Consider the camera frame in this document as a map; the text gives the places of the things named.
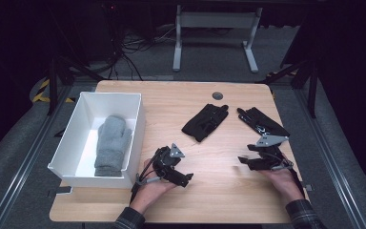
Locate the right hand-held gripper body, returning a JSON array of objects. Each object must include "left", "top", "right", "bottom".
[{"left": 254, "top": 135, "right": 295, "bottom": 172}]

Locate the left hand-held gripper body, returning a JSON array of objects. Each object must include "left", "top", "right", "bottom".
[{"left": 152, "top": 142, "right": 187, "bottom": 183}]

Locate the plain grey mitten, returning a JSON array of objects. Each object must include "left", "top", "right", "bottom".
[{"left": 93, "top": 114, "right": 133, "bottom": 173}]

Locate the white box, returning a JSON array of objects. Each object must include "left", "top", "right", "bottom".
[{"left": 47, "top": 92, "right": 147, "bottom": 189}]

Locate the person's left hand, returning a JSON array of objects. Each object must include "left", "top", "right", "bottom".
[{"left": 129, "top": 157, "right": 179, "bottom": 215}]

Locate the person's right hand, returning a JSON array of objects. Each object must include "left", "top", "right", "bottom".
[{"left": 257, "top": 152, "right": 305, "bottom": 210}]

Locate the black glove with white print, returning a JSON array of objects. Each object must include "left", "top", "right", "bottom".
[{"left": 236, "top": 106, "right": 291, "bottom": 138}]

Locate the plain black glove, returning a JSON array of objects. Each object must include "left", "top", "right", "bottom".
[{"left": 180, "top": 103, "right": 230, "bottom": 143}]

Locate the black tripod stand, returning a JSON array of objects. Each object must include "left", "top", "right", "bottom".
[
  {"left": 46, "top": 54, "right": 105, "bottom": 116},
  {"left": 255, "top": 57, "right": 319, "bottom": 119}
]

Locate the yellow black hazard tape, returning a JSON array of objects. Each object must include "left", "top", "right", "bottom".
[{"left": 31, "top": 78, "right": 76, "bottom": 104}]

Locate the dark cabinet with red light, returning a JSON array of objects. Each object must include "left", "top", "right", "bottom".
[{"left": 85, "top": 0, "right": 156, "bottom": 62}]

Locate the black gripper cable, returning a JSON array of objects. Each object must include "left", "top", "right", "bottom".
[{"left": 134, "top": 148, "right": 162, "bottom": 186}]

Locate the black wrist strap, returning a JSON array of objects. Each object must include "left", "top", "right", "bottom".
[
  {"left": 290, "top": 167, "right": 307, "bottom": 198},
  {"left": 129, "top": 181, "right": 141, "bottom": 204}
]

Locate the metal floor rail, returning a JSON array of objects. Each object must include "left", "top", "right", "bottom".
[
  {"left": 0, "top": 85, "right": 74, "bottom": 229},
  {"left": 293, "top": 88, "right": 366, "bottom": 229}
]

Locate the dark table edge bracket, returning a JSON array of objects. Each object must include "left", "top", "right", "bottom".
[{"left": 47, "top": 186, "right": 73, "bottom": 198}]

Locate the bundle of black cables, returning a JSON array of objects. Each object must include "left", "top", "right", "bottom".
[{"left": 106, "top": 23, "right": 179, "bottom": 81}]

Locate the white metal stand frame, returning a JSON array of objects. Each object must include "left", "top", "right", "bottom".
[{"left": 172, "top": 4, "right": 264, "bottom": 74}]

